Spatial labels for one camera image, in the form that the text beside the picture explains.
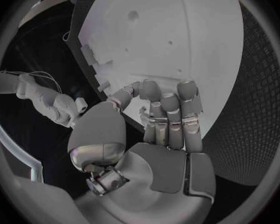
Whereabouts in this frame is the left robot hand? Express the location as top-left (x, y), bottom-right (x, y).
top-left (66, 79), bottom-right (217, 224)

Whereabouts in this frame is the white task board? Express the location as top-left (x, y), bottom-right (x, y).
top-left (78, 0), bottom-right (246, 140)

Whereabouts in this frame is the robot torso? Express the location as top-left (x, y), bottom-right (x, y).
top-left (0, 113), bottom-right (46, 184)

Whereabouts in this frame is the white cable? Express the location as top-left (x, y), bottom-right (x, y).
top-left (0, 70), bottom-right (64, 94)

